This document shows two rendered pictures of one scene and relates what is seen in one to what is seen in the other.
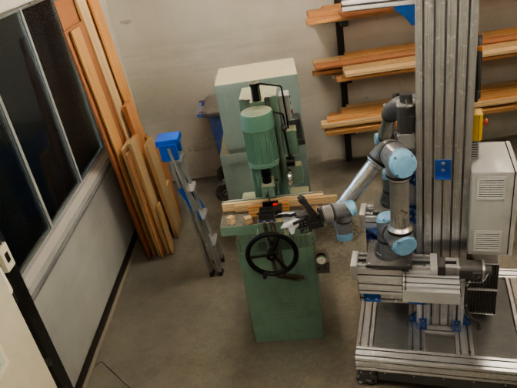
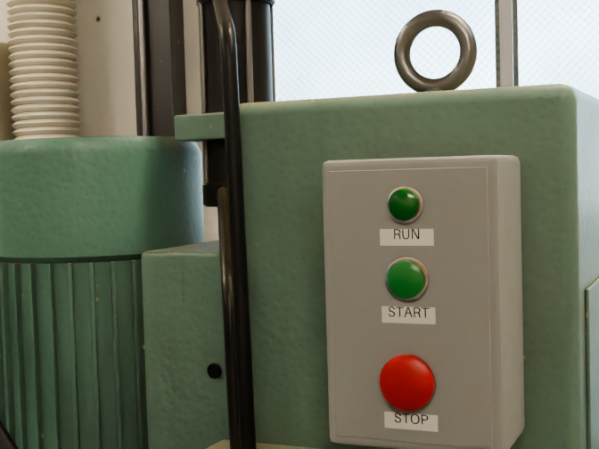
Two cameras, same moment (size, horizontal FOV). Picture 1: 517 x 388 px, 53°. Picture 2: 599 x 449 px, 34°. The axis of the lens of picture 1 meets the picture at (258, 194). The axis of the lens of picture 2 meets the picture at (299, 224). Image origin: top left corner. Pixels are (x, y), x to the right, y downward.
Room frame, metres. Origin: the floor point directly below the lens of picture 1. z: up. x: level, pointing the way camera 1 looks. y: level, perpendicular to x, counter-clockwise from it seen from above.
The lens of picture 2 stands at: (3.02, -0.80, 1.47)
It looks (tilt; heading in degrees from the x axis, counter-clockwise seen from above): 3 degrees down; 106
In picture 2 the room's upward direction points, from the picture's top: 2 degrees counter-clockwise
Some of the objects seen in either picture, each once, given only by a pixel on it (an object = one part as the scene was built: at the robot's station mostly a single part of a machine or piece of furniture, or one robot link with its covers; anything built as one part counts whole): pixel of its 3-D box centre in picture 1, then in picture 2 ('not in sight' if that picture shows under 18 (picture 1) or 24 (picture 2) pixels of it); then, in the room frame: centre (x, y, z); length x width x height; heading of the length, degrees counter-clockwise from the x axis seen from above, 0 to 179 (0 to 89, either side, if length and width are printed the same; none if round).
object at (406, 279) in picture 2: not in sight; (406, 279); (2.93, -0.28, 1.42); 0.02 x 0.01 x 0.02; 172
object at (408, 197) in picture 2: not in sight; (404, 204); (2.93, -0.28, 1.46); 0.02 x 0.01 x 0.02; 172
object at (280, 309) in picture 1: (283, 269); not in sight; (2.76, -0.08, 0.36); 0.58 x 0.45 x 0.71; 172
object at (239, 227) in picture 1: (272, 222); not in sight; (2.53, -0.05, 0.87); 0.61 x 0.30 x 0.06; 82
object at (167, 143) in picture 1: (192, 206); not in sight; (3.40, 0.50, 0.58); 0.27 x 0.25 x 1.16; 85
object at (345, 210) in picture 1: (343, 210); not in sight; (1.97, -0.36, 1.21); 0.11 x 0.08 x 0.09; 96
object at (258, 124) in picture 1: (260, 137); (101, 327); (2.64, -0.06, 1.35); 0.18 x 0.18 x 0.31
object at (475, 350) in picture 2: (285, 105); (424, 299); (2.93, -0.24, 1.40); 0.10 x 0.06 x 0.16; 172
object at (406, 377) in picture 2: not in sight; (406, 382); (2.93, -0.28, 1.36); 0.03 x 0.01 x 0.03; 172
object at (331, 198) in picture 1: (285, 203); not in sight; (2.62, -0.15, 0.92); 0.60 x 0.02 x 0.04; 82
